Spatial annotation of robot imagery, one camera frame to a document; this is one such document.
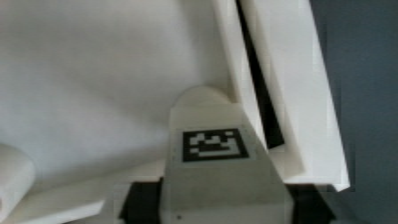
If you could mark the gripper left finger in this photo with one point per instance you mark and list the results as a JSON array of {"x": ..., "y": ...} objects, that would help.
[{"x": 136, "y": 202}]

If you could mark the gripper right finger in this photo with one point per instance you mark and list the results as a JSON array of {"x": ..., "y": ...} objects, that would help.
[{"x": 312, "y": 208}]

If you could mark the white square table top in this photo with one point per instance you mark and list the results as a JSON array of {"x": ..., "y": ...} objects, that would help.
[{"x": 102, "y": 58}]

